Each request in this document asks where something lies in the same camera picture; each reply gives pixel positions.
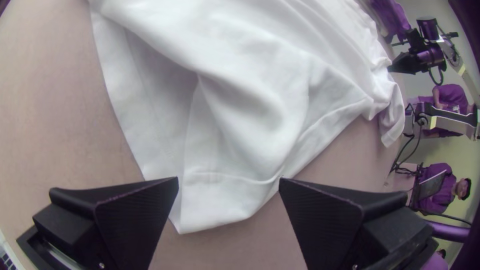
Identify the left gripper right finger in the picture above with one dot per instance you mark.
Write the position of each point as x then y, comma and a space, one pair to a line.
330, 225

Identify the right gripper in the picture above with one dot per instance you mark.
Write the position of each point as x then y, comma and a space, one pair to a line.
427, 58

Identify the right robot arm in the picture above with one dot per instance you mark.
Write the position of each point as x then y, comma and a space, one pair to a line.
467, 77

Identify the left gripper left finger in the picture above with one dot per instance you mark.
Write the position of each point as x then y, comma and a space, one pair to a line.
123, 221

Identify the white t-shirt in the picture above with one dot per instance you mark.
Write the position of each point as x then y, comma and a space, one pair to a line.
243, 93

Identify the person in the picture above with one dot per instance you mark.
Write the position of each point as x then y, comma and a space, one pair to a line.
448, 187
452, 95

